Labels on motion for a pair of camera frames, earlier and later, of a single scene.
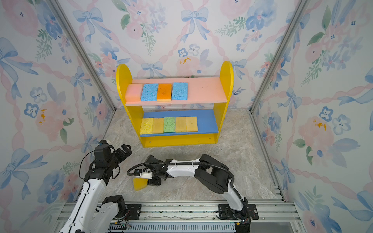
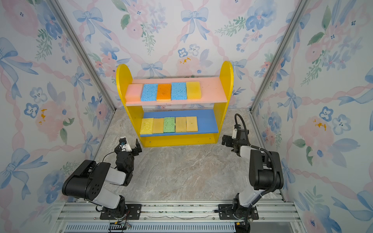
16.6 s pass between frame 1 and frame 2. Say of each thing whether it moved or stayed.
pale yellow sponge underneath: stayed
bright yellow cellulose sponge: stayed
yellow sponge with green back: stayed
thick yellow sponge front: moved
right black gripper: moved
